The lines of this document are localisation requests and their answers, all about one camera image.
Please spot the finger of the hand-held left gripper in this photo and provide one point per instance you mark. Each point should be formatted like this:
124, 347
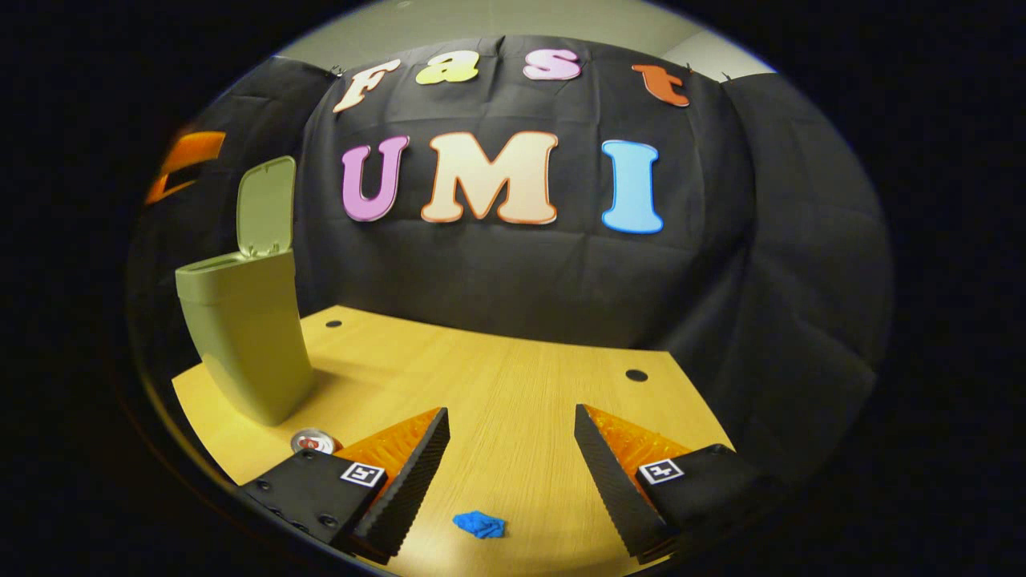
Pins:
170, 191
196, 148

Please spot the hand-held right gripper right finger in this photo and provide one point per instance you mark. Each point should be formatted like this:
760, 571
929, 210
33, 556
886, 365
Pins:
613, 487

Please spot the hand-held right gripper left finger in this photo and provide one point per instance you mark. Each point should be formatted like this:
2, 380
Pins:
413, 485

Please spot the blue paper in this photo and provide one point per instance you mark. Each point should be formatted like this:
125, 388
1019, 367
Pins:
479, 524

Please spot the red pop can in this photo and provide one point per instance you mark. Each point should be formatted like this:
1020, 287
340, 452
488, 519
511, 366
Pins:
315, 441

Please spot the green desktop garbage bin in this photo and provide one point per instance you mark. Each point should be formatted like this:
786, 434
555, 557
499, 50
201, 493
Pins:
248, 336

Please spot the wooden desktop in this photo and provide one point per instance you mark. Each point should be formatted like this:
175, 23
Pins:
497, 385

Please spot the black backdrop cloth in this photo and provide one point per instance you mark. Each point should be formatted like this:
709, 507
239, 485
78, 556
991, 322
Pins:
513, 272

